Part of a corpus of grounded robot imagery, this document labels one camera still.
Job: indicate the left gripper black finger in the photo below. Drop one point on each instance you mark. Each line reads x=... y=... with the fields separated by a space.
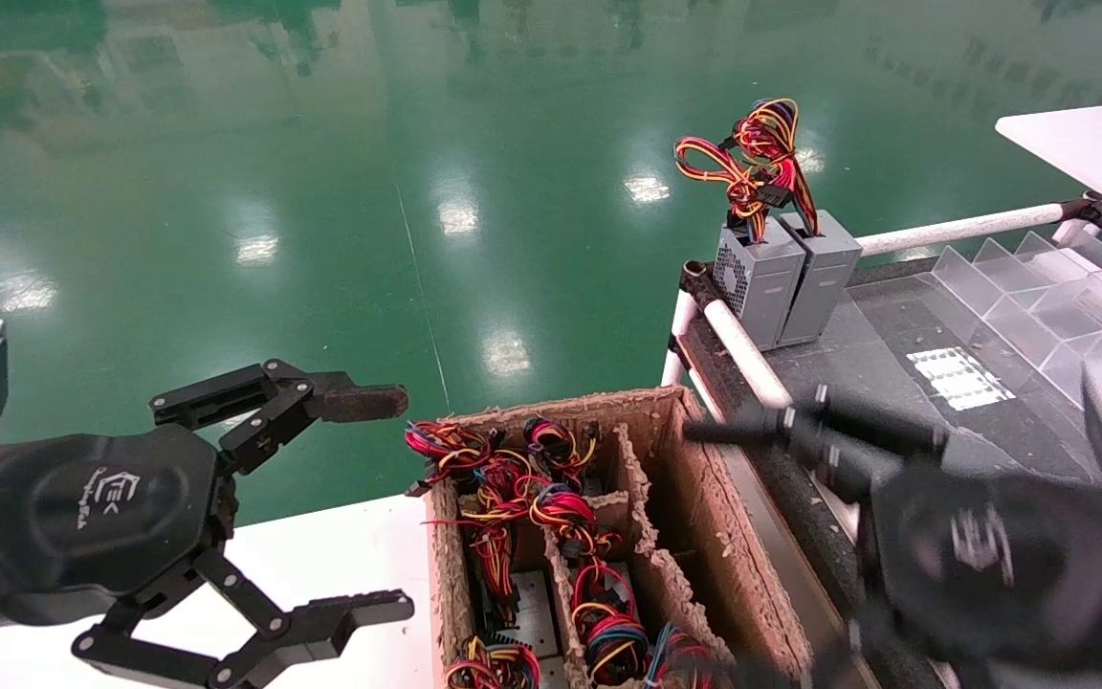
x=331 y=622
x=360 y=402

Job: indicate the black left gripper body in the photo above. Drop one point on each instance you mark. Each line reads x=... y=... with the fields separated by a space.
x=101 y=517

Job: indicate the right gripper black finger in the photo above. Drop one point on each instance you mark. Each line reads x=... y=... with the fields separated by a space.
x=857 y=660
x=800 y=426

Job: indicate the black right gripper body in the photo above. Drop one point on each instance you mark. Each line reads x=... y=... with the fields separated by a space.
x=991 y=565

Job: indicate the brown cardboard divider box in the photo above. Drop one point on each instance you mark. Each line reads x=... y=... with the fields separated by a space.
x=704 y=498

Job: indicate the grey vented power supply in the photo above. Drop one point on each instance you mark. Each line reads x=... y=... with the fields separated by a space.
x=757 y=287

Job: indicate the white pipe leg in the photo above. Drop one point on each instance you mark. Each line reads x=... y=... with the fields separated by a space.
x=677 y=330

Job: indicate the white grid label sticker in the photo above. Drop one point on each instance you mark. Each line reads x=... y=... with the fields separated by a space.
x=958 y=378

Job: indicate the black pipe corner connector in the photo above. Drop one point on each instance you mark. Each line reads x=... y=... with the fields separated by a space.
x=1091 y=209
x=699 y=279

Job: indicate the clear acrylic divider organizer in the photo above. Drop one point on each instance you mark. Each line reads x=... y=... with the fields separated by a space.
x=1020 y=297

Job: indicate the white flat table board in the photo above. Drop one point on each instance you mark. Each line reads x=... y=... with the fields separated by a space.
x=1096 y=153

